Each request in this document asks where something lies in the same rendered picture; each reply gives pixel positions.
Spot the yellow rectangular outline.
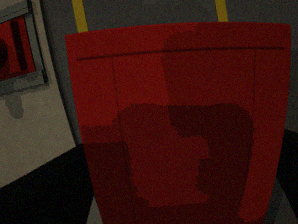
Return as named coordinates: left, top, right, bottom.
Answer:
left=72, top=0, right=229, bottom=34

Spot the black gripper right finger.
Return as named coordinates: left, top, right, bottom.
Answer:
left=277, top=129, right=298, bottom=218

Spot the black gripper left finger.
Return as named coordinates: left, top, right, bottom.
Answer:
left=0, top=143, right=94, bottom=224

